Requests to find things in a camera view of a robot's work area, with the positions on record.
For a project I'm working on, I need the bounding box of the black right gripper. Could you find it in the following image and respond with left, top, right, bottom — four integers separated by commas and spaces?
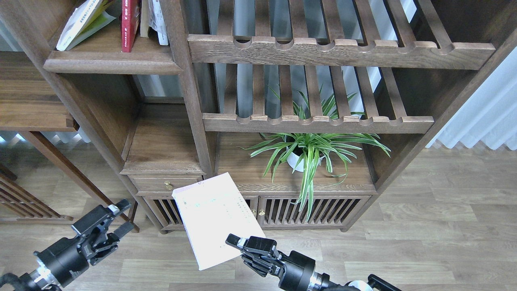
225, 234, 316, 291

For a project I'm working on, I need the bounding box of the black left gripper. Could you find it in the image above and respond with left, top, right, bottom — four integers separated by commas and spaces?
33, 198, 135, 286

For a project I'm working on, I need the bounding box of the pale purple white book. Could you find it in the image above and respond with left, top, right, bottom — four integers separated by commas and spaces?
172, 173, 265, 271

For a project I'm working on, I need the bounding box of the yellow cover book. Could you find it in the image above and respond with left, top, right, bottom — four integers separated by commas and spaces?
57, 0, 115, 51

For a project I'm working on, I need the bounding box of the red cover book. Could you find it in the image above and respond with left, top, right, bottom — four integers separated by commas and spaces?
120, 0, 141, 52

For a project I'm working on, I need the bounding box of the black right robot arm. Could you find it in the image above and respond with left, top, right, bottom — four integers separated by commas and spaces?
225, 234, 399, 291

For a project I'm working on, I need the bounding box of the wooden side shelf unit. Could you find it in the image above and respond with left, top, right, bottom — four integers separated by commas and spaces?
0, 52, 140, 234

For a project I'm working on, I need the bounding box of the small wooden drawer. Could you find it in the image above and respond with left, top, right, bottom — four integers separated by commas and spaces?
129, 175, 203, 192

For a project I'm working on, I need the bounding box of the left slatted cabinet door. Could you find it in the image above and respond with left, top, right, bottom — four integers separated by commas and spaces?
143, 196, 259, 231

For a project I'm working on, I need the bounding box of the slatted cabinet door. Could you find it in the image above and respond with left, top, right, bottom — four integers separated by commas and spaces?
143, 196, 259, 231
256, 195, 371, 232

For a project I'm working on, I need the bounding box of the right slatted cabinet door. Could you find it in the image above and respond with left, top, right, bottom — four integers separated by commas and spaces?
256, 195, 371, 232

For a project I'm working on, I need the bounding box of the white plant pot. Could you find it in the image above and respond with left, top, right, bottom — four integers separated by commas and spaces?
286, 139, 325, 175

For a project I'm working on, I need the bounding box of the green spider plant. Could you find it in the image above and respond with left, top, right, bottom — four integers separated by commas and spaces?
242, 86, 391, 222

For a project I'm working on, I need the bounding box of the dark wooden bookshelf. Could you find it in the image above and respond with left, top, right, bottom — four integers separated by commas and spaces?
1, 0, 516, 233

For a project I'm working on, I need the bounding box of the upright tan book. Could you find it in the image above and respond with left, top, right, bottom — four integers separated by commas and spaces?
140, 0, 150, 38

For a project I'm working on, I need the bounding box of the upright white book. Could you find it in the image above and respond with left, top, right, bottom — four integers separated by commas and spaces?
148, 0, 169, 46

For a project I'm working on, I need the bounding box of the white curtain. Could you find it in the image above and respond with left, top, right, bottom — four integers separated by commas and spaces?
426, 48, 517, 151

